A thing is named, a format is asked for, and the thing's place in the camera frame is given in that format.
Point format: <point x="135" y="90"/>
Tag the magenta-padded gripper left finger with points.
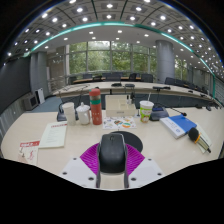
<point x="80" y="170"/>

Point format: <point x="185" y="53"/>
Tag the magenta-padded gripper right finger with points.
<point x="145" y="170"/>

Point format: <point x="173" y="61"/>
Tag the dark grey computer mouse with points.
<point x="112" y="153"/>

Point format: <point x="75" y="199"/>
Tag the black round mouse pad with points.
<point x="134" y="140"/>

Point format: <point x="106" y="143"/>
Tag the white printed paper sheet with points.
<point x="53" y="135"/>

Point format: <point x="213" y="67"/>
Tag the colourful sticker sheet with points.
<point x="118" y="123"/>

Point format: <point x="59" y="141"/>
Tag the red white leaflet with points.
<point x="29" y="151"/>

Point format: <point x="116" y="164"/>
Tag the white lidded mug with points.
<point x="83" y="115"/>

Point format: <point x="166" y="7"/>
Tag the white paper cup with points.
<point x="70" y="115"/>

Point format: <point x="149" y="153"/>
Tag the blue white book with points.
<point x="178" y="125"/>

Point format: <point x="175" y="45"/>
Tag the dark conference microphone console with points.
<point x="60" y="116"/>
<point x="159" y="114"/>

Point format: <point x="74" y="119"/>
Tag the green white drink cup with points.
<point x="146" y="111"/>

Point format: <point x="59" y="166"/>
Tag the black microphone orange band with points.
<point x="194" y="134"/>

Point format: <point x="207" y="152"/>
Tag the red thermos bottle green band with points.
<point x="96" y="108"/>

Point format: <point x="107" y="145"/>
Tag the cream desk organizer box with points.
<point x="118" y="107"/>

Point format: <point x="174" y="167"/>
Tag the white paper under microphone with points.
<point x="205" y="135"/>

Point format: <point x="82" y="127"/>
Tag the long curved conference desk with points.
<point x="140" y="86"/>

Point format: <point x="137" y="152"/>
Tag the group of dark office chairs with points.
<point x="146" y="77"/>

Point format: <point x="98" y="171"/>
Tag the group of ceiling lights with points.
<point x="109" y="5"/>

